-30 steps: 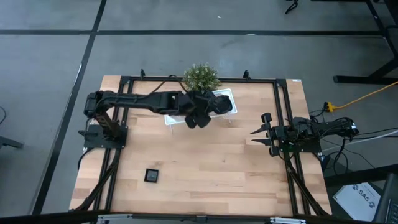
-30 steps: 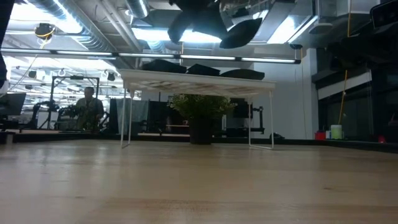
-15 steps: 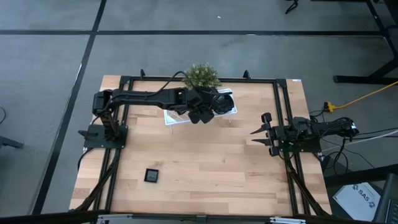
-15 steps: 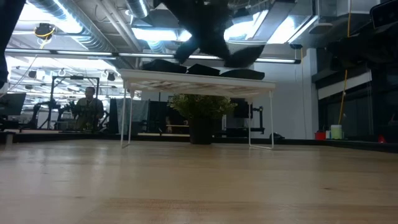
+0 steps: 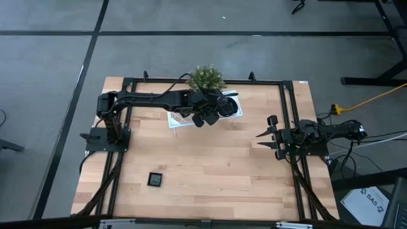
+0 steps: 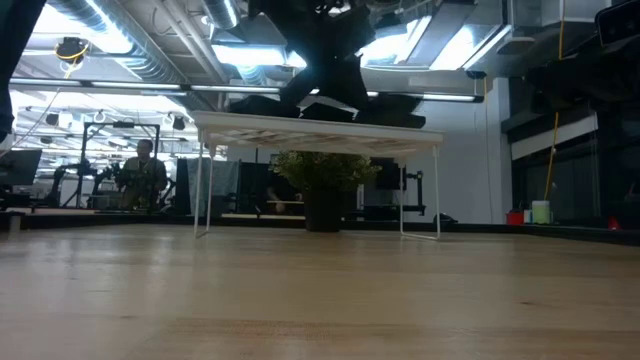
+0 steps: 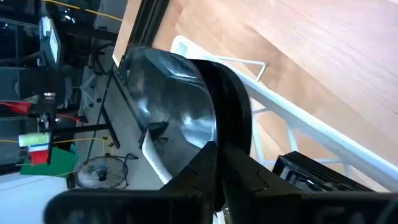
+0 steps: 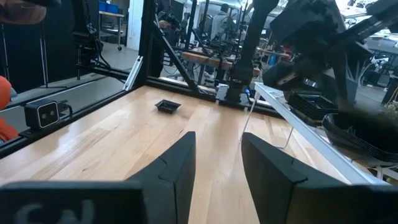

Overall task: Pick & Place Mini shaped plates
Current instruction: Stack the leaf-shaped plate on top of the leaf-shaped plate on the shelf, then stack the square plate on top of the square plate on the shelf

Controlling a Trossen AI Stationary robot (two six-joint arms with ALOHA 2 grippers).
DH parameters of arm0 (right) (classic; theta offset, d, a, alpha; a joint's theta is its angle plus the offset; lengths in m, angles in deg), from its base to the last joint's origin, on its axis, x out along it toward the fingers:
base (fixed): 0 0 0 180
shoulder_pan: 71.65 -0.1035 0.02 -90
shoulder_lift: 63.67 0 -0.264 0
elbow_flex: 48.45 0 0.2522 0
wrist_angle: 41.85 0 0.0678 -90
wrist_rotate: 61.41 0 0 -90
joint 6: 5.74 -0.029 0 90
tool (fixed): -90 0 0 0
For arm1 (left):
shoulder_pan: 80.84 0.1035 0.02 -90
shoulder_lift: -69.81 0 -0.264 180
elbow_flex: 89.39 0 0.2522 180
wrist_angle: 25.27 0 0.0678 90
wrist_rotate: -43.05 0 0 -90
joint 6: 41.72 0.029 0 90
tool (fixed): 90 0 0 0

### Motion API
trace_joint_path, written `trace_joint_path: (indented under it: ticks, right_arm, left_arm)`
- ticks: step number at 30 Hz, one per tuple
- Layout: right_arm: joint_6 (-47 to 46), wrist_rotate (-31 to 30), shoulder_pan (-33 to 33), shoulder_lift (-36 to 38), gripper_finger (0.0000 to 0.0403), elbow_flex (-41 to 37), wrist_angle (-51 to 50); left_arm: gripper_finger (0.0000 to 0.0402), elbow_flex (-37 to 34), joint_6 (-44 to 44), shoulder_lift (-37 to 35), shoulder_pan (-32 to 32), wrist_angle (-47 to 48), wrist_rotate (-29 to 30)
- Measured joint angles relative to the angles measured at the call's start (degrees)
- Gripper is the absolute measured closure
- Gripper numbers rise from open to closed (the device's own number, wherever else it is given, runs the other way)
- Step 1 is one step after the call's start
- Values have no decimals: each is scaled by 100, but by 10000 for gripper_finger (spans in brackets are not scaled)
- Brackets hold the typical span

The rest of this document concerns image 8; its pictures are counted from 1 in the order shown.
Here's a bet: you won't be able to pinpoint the white wire shelf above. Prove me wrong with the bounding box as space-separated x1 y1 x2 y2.
241 82 398 187

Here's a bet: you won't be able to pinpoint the person's hand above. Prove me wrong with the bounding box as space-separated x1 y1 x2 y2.
0 0 47 26

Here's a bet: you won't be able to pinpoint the blue storage bins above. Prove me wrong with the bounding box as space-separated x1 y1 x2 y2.
98 1 121 15

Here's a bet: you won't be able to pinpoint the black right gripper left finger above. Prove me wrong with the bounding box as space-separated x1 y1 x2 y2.
0 131 197 224

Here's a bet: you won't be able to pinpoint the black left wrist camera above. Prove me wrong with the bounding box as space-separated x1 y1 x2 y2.
262 60 324 93

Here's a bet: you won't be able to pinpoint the person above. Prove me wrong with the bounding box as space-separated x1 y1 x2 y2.
155 0 182 78
210 2 239 43

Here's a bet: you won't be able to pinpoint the orange object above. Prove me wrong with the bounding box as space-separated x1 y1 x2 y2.
0 75 19 142

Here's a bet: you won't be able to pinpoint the wooden background workbench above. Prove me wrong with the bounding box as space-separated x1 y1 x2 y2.
181 50 261 78

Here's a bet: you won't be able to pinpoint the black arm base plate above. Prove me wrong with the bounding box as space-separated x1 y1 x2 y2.
216 91 261 108

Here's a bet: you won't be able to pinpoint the black table-level camera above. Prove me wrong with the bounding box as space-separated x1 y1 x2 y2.
24 99 73 130

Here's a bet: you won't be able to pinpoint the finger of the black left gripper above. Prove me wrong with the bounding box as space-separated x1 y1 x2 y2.
329 51 357 111

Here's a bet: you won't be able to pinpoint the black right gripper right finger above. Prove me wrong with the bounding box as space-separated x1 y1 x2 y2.
241 132 398 224

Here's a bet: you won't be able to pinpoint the silver metal bracket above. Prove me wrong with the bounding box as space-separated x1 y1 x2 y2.
123 55 144 92

